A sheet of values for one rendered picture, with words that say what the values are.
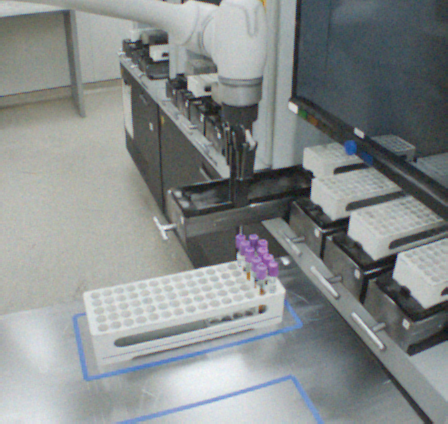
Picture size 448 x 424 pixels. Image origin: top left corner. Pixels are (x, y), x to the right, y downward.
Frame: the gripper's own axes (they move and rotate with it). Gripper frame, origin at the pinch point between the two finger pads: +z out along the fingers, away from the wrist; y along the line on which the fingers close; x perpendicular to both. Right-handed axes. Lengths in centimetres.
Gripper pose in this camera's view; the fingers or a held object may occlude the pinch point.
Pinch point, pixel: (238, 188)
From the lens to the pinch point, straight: 111.9
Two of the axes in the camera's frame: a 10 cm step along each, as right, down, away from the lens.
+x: -9.3, 1.9, -3.2
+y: -3.7, -4.7, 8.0
